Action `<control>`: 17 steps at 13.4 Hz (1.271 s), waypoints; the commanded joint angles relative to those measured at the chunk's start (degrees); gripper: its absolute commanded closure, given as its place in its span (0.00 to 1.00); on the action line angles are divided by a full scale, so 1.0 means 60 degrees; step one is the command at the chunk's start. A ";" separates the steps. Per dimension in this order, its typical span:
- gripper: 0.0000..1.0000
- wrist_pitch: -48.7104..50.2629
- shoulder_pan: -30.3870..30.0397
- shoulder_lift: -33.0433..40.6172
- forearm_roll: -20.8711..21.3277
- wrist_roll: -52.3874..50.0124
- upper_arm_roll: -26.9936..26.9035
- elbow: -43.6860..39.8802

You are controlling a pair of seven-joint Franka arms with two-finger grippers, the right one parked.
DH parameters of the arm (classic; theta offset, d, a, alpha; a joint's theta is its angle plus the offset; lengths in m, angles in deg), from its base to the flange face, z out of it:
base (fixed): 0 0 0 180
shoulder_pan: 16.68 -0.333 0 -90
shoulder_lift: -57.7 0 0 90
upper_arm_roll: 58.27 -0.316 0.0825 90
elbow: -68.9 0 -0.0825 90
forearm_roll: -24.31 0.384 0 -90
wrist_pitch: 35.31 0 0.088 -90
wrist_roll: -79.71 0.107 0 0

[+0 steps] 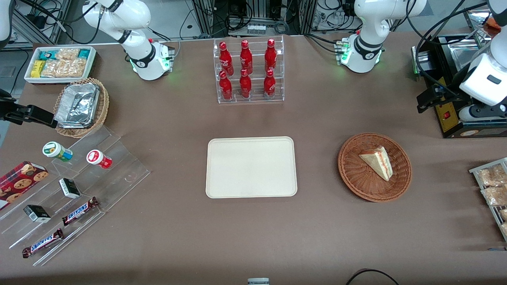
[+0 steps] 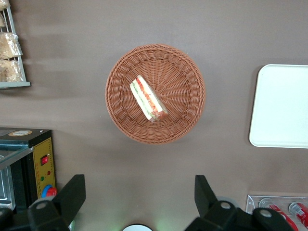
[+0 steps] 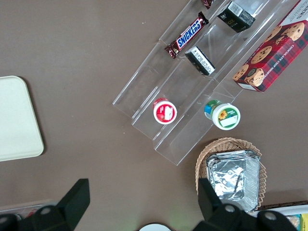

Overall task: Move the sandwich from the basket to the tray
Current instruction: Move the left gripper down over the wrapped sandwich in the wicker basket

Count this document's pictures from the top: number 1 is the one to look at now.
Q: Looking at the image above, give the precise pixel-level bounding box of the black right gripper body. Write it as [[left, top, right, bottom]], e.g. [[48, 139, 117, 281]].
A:
[[0, 89, 29, 124]]

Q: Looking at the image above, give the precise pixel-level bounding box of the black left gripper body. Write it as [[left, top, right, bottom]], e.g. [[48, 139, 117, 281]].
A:
[[433, 82, 465, 109]]

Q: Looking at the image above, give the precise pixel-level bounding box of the triangular sandwich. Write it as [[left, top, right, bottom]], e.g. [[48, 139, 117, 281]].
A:
[[359, 146, 393, 182]]

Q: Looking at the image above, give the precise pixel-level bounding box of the aluminium foil tray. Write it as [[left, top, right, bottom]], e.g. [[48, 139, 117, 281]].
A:
[[54, 83, 100, 128]]

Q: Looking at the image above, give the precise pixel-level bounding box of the light wicker basket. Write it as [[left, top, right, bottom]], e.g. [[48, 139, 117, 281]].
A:
[[53, 78, 110, 139]]

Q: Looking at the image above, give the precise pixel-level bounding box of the tray of packaged snacks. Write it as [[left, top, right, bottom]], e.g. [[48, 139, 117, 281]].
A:
[[469, 157, 507, 243]]

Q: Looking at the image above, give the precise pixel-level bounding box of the round brown wicker basket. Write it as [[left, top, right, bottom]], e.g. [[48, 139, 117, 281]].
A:
[[338, 132, 412, 203]]

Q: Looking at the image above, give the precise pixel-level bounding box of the cream rectangular tray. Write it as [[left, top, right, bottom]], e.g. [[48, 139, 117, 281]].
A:
[[206, 137, 298, 199]]

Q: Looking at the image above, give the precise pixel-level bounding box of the black hot food warmer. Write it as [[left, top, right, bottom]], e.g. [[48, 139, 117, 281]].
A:
[[411, 8, 507, 139]]

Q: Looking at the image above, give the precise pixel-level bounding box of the green lid snack cup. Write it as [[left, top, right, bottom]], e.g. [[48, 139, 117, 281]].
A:
[[42, 141, 74, 162]]

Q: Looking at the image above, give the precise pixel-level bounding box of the steel food pan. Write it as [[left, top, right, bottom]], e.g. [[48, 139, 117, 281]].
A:
[[448, 38, 486, 74]]

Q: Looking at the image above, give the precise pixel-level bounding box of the clear bag of crackers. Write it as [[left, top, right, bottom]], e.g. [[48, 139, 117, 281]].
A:
[[41, 59, 64, 78], [59, 58, 86, 78], [55, 48, 80, 61]]

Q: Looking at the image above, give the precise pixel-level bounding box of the red chocolate cookie box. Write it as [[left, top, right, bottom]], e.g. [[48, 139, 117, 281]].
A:
[[0, 161, 49, 211]]

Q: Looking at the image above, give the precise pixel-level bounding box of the red lid snack cup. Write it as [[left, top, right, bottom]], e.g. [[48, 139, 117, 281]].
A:
[[86, 150, 112, 169]]

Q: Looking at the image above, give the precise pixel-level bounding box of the small black box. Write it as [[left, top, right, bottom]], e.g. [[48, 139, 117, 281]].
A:
[[59, 178, 81, 199], [23, 204, 52, 223]]

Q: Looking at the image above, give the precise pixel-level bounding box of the white plastic snack bin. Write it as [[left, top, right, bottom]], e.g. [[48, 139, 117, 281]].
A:
[[24, 46, 97, 85]]

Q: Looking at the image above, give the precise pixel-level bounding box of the clear acrylic stepped shelf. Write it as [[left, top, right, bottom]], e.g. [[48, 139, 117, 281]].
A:
[[0, 125, 151, 267]]

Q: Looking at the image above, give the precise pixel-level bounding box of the Snickers chocolate bar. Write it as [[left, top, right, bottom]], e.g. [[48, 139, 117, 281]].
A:
[[62, 197, 100, 226], [22, 228, 65, 258]]

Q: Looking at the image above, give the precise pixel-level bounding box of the red cola bottle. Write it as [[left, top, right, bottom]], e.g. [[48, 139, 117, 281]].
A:
[[265, 38, 277, 73], [239, 68, 252, 98], [240, 40, 253, 74], [219, 42, 234, 76], [219, 70, 233, 100], [263, 69, 276, 98]]

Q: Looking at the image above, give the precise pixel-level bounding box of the clear acrylic bottle rack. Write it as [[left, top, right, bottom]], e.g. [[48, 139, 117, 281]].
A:
[[213, 35, 285, 104]]

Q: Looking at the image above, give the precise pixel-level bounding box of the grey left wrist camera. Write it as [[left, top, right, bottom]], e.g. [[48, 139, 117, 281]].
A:
[[459, 104, 507, 122]]

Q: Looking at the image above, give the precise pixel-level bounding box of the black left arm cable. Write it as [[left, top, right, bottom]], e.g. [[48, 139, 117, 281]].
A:
[[406, 0, 488, 97]]

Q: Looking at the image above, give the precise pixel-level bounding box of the black looped cable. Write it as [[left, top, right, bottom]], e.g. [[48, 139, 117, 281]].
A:
[[345, 269, 401, 285]]

